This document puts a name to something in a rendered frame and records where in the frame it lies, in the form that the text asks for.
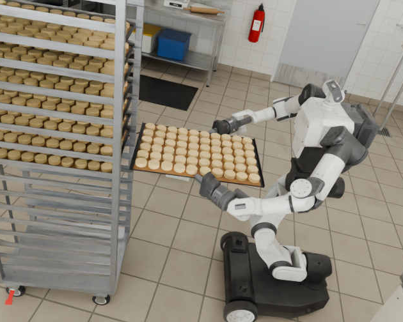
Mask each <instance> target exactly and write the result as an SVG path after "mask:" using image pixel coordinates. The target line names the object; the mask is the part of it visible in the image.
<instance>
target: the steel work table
mask: <svg viewBox="0 0 403 322"><path fill-rule="evenodd" d="M196 3H200V4H204V5H207V6H211V7H214V8H218V9H219V10H218V11H221V12H225V13H218V14H217V15H216V14H209V13H196V12H190V10H183V9H178V8H172V7H169V6H164V0H145V8H146V9H150V10H155V11H159V12H164V13H169V14H172V15H178V16H181V17H187V18H190V19H195V20H200V21H204V22H209V23H213V24H217V29H216V35H215V39H214V46H213V50H212V55H208V54H203V53H200V52H195V51H191V50H189V51H188V52H187V54H186V55H185V57H184V58H183V60H182V61H180V60H177V59H172V58H168V57H162V56H158V55H157V49H158V46H157V47H156V48H155V49H154V50H153V51H152V52H151V53H146V52H141V55H142V56H145V57H148V58H154V59H158V60H162V61H167V62H170V63H175V64H178V65H184V66H188V67H192V68H197V69H201V70H205V71H209V74H208V77H207V84H206V87H209V84H210V78H211V74H212V68H213V64H214V62H215V64H214V70H213V71H214V72H216V69H217V63H218V59H219V53H220V49H221V43H222V39H223V33H224V30H225V24H226V19H227V17H228V16H229V14H230V10H231V6H232V3H229V2H226V1H220V0H190V3H189V6H188V8H190V5H192V4H196ZM81 10H82V11H84V0H81ZM100 13H101V14H104V3H100ZM221 26H222V28H221V34H220V37H219V31H220V27H221ZM218 38H219V44H218V48H217V54H216V47H217V41H218ZM215 54H216V56H215Z"/></svg>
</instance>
